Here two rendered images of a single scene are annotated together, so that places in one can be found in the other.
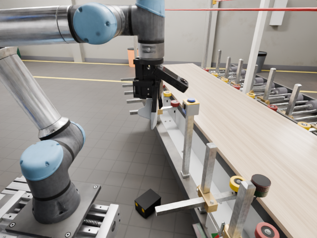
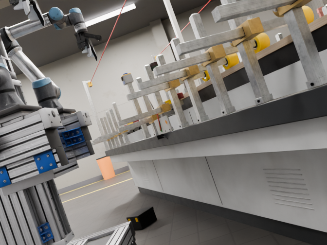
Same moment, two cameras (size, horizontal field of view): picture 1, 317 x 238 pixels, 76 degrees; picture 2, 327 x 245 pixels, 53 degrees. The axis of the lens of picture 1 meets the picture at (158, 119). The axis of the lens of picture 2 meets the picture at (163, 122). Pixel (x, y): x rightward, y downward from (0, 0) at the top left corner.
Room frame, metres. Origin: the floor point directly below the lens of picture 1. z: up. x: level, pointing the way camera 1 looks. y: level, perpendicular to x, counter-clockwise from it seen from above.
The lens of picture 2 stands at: (-1.59, -0.07, 0.73)
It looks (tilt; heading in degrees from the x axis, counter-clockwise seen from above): 1 degrees up; 354
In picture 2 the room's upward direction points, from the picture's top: 20 degrees counter-clockwise
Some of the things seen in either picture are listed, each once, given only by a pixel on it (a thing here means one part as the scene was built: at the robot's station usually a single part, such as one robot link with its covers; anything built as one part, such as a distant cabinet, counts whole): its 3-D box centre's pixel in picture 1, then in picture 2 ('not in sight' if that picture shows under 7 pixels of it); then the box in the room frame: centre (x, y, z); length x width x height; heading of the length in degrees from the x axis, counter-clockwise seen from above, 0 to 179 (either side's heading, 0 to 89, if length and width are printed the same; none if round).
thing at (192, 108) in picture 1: (190, 107); (127, 79); (0.98, -0.17, 1.18); 0.07 x 0.07 x 0.08; 14
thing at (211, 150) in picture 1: (205, 183); (149, 110); (0.72, -0.23, 0.89); 0.03 x 0.03 x 0.48; 14
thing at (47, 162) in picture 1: (46, 166); (44, 89); (0.49, 0.35, 1.20); 0.13 x 0.12 x 0.14; 177
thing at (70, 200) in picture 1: (54, 194); (49, 107); (0.48, 0.35, 1.09); 0.15 x 0.15 x 0.10
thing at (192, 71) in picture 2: not in sight; (188, 72); (-0.03, -0.42, 0.94); 0.13 x 0.06 x 0.05; 14
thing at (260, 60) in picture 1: (256, 62); not in sight; (6.08, -2.90, 0.28); 0.46 x 0.44 x 0.56; 80
